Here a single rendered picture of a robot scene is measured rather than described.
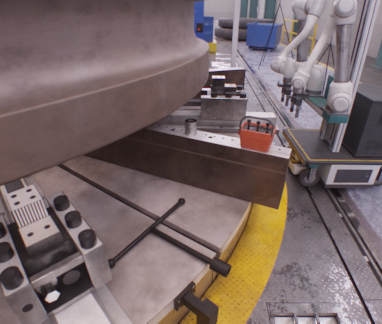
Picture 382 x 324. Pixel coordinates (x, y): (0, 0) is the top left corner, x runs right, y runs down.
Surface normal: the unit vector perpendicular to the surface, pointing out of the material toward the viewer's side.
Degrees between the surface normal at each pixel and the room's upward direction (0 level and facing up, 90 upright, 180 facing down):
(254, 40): 90
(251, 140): 97
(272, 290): 0
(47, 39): 90
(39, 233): 0
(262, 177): 90
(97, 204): 0
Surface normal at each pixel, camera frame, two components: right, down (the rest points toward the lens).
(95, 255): 0.67, 0.38
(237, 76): 0.33, 0.48
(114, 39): 0.84, 0.28
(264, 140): -0.42, 0.56
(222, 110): -0.05, 0.51
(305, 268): 0.00, -0.86
